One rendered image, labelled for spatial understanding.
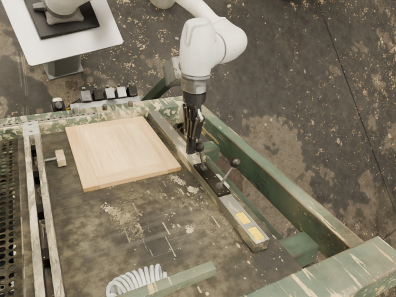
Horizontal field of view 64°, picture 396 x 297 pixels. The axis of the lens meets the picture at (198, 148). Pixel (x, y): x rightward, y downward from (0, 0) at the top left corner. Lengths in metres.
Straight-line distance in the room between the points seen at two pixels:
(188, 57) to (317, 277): 0.67
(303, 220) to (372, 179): 2.89
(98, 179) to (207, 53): 0.60
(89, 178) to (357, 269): 0.90
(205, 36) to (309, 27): 2.89
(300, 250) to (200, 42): 0.70
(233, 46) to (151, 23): 1.88
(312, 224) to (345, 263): 0.24
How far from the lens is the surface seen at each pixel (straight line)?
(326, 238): 1.11
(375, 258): 0.98
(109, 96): 1.79
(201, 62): 0.95
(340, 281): 0.89
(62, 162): 1.34
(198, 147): 1.13
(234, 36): 1.08
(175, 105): 1.71
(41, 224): 1.06
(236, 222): 1.04
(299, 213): 1.16
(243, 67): 3.10
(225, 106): 2.90
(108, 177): 1.22
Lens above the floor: 2.47
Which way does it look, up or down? 66 degrees down
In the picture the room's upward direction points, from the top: 75 degrees clockwise
